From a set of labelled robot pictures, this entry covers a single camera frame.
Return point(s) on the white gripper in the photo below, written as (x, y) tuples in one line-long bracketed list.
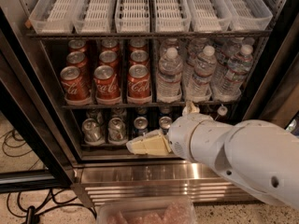
[(181, 134)]

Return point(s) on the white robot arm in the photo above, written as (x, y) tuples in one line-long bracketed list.
[(255, 155)]

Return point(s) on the blue can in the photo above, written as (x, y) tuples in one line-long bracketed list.
[(140, 126), (165, 123)]

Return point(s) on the silver can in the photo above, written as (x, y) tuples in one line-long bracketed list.
[(91, 130), (116, 129)]

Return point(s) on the second row right coke can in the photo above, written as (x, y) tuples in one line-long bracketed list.
[(139, 57)]

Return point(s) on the second row coke can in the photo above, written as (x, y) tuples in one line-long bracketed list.
[(80, 60), (109, 57), (139, 57)]

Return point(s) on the silver can bottom left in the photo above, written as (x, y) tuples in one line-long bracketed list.
[(91, 130)]

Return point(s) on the stainless fridge bottom grille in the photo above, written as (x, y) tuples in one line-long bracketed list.
[(102, 182)]

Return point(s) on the second row middle coke can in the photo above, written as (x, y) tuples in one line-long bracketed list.
[(109, 57)]

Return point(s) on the fridge door right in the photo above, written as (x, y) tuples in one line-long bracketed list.
[(276, 99)]

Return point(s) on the fridge door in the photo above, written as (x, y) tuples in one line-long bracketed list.
[(21, 111), (276, 99)]

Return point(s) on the second row left coke can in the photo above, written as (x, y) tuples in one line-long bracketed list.
[(80, 60)]

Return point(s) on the fridge door left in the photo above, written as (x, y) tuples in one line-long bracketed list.
[(21, 111)]

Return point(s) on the front left water bottle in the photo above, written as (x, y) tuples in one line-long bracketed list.
[(169, 73)]

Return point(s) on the water bottle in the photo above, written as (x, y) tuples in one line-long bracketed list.
[(202, 73), (169, 73), (237, 69)]

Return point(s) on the front middle water bottle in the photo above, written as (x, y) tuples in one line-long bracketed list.
[(202, 73)]

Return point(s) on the brown drink bottle right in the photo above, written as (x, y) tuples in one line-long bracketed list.
[(221, 113)]

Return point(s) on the front right water bottle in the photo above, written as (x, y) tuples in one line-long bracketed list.
[(237, 69)]

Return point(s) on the clear plastic container foreground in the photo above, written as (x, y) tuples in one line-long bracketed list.
[(148, 210)]

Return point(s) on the clear tray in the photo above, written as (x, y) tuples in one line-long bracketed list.
[(171, 16), (132, 16), (209, 15), (53, 16), (93, 16), (249, 15)]

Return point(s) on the clear top tray far right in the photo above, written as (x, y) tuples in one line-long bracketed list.
[(249, 15)]

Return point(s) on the clear top tray far left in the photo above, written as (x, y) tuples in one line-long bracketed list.
[(53, 16)]

